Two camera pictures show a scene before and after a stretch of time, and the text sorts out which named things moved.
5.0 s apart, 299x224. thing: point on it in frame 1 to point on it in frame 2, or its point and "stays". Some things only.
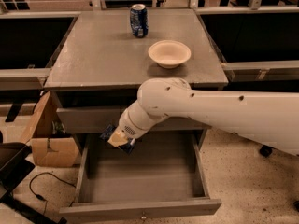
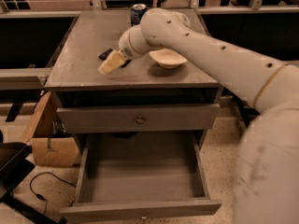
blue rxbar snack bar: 127,147 to 106,54
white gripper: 127,126 to 125,48
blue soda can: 139,21 stays
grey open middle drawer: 163,177 stays
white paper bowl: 168,53 stays
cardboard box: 51,146 stays
